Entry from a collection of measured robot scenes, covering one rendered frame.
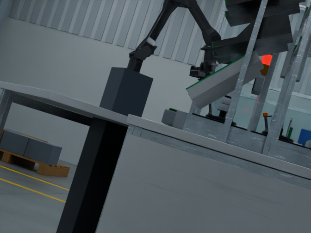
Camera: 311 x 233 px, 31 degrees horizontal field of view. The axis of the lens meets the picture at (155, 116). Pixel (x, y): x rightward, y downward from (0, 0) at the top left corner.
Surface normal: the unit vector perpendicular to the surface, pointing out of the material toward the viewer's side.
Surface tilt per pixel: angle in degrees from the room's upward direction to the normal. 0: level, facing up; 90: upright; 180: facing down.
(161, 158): 90
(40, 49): 90
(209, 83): 90
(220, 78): 90
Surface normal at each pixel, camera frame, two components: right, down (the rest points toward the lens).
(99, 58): -0.25, -0.13
